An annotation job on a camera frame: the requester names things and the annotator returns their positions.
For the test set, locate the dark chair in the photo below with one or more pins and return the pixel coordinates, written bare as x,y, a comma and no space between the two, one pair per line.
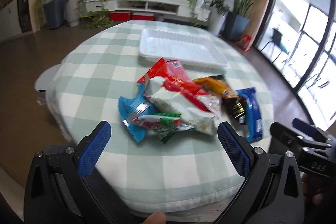
275,40

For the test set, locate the person's left hand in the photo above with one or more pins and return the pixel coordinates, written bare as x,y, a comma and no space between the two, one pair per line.
155,218

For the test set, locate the pink snack packet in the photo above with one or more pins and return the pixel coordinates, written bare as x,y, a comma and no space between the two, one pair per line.
179,69

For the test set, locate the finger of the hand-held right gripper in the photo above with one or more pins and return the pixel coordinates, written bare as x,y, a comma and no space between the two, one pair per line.
283,134
302,125

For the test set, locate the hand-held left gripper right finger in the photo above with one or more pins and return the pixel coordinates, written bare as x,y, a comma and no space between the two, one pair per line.
233,150

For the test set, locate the bushy plant in white pot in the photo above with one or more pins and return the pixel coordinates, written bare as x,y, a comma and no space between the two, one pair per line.
219,16

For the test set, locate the red bag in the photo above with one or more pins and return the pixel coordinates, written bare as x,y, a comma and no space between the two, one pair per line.
244,42

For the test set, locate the light blue snack packet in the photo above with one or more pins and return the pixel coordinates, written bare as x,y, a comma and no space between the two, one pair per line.
131,113

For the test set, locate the white round stool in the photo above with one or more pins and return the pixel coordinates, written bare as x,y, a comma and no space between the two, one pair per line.
43,82

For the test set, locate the white plastic tray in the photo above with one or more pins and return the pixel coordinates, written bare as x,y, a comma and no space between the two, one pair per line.
181,45

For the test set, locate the glass sliding door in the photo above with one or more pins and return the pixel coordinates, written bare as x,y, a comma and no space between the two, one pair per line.
302,29

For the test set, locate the plain red snack packet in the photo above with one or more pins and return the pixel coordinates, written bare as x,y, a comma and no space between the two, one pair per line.
155,69

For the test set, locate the dark blue snack packet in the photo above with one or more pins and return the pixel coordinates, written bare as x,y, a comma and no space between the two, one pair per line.
253,111

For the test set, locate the red storage box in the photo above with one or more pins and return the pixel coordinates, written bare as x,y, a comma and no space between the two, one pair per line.
120,16
142,16

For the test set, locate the white television cabinet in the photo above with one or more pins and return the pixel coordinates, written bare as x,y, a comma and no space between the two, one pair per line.
162,5

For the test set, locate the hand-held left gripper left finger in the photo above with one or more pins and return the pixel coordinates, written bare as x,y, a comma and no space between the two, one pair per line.
95,150

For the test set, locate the strawberry print snack packet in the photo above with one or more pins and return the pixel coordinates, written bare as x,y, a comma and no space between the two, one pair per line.
202,99

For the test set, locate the green red white snack packet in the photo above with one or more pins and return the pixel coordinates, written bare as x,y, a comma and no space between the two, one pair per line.
157,121

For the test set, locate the person's right hand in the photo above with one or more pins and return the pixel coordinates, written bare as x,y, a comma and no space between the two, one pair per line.
307,184

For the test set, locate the black snack packet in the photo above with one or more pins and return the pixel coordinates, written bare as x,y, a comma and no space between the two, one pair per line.
233,108

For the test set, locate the small plant in white pot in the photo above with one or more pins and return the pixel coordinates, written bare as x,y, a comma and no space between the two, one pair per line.
72,10

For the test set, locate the orange snack packet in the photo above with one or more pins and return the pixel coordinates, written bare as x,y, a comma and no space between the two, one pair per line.
215,85

